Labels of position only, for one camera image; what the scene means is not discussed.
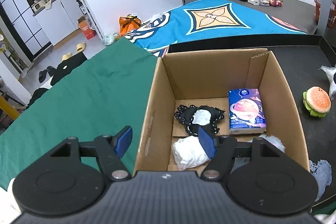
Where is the green cloth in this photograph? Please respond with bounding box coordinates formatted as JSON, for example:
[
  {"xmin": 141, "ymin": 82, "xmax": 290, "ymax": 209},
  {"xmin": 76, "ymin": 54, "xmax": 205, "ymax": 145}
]
[{"xmin": 0, "ymin": 37, "xmax": 161, "ymax": 191}]

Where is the white plastic bag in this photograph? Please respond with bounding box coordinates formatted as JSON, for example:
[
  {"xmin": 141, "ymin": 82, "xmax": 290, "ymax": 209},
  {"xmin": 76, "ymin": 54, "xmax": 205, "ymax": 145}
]
[
  {"xmin": 172, "ymin": 136, "xmax": 211, "ymax": 170},
  {"xmin": 151, "ymin": 12, "xmax": 165, "ymax": 23}
]

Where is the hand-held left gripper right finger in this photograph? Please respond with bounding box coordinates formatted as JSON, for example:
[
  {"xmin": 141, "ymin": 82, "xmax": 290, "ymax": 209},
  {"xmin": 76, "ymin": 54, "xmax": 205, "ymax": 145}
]
[{"xmin": 198, "ymin": 126, "xmax": 286, "ymax": 182}]

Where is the purple tissue pack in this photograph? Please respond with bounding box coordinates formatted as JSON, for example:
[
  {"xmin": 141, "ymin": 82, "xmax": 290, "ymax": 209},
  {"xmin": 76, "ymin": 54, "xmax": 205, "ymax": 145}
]
[{"xmin": 227, "ymin": 88, "xmax": 267, "ymax": 135}]

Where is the hamburger plush toy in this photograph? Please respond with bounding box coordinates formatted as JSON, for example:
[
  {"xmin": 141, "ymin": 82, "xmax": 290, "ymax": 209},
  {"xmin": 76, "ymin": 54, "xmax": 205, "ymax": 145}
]
[{"xmin": 302, "ymin": 86, "xmax": 332, "ymax": 118}]

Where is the red basket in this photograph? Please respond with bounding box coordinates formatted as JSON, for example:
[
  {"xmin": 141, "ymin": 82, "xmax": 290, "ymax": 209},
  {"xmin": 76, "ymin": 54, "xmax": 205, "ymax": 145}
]
[{"xmin": 314, "ymin": 0, "xmax": 336, "ymax": 28}]

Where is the large shallow black tray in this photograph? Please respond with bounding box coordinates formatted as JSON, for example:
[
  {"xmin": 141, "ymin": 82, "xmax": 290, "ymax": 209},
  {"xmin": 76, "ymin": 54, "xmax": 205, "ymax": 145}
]
[{"xmin": 166, "ymin": 35, "xmax": 336, "ymax": 214}]

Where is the pair of black slippers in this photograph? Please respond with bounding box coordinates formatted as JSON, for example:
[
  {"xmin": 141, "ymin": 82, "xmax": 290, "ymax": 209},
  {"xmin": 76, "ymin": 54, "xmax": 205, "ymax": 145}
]
[{"xmin": 38, "ymin": 65, "xmax": 56, "ymax": 83}]

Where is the blue patterned blanket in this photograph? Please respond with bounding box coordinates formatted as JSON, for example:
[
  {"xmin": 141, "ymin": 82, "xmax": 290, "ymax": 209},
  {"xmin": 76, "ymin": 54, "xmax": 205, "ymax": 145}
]
[{"xmin": 124, "ymin": 0, "xmax": 308, "ymax": 58}]

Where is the orange carton box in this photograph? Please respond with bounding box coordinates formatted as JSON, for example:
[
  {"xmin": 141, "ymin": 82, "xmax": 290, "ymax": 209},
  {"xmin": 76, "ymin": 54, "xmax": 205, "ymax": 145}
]
[{"xmin": 77, "ymin": 15, "xmax": 96, "ymax": 40}]

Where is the orange gift bag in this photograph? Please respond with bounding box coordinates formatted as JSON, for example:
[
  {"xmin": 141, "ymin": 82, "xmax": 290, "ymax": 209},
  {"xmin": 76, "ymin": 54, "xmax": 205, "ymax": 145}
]
[{"xmin": 119, "ymin": 14, "xmax": 142, "ymax": 37}]

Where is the black dice-shaped stool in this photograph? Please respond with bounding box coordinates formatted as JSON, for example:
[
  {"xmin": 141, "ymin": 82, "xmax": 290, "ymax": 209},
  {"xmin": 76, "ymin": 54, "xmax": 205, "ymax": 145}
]
[{"xmin": 51, "ymin": 54, "xmax": 88, "ymax": 87}]

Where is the crumpled clear plastic bag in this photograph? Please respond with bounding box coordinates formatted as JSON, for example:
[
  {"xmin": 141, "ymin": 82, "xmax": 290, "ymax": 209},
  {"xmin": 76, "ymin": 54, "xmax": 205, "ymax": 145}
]
[{"xmin": 319, "ymin": 65, "xmax": 336, "ymax": 101}]

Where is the black and white plush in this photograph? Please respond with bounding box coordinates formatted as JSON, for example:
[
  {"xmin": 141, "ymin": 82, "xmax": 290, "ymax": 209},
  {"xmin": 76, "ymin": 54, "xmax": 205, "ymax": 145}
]
[{"xmin": 28, "ymin": 78, "xmax": 57, "ymax": 107}]

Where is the white narrow rack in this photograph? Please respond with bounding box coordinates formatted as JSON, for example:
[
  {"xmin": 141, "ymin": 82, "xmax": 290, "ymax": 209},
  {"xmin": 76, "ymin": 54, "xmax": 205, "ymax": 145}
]
[{"xmin": 76, "ymin": 0, "xmax": 106, "ymax": 40}]

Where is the cardboard box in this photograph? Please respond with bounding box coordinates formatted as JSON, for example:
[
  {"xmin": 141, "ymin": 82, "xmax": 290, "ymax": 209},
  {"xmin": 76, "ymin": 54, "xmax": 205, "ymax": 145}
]
[{"xmin": 133, "ymin": 48, "xmax": 310, "ymax": 179}]

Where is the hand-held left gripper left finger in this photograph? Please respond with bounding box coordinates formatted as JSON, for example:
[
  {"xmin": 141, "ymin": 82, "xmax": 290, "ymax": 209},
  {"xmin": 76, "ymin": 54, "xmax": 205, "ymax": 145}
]
[{"xmin": 50, "ymin": 126, "xmax": 133, "ymax": 182}]

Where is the white fluffy cloth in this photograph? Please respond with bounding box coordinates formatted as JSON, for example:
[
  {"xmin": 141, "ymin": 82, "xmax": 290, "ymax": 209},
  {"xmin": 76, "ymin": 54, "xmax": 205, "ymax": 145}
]
[{"xmin": 253, "ymin": 134, "xmax": 285, "ymax": 153}]

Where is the black lace cloth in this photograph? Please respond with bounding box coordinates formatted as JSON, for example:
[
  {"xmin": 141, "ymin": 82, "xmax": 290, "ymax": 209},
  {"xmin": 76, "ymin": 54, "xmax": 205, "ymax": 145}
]
[{"xmin": 174, "ymin": 104, "xmax": 226, "ymax": 137}]

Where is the white fleece blanket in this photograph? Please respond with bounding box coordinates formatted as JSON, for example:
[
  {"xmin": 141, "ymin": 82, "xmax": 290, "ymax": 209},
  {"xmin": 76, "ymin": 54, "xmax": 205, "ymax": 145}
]
[{"xmin": 7, "ymin": 178, "xmax": 23, "ymax": 214}]

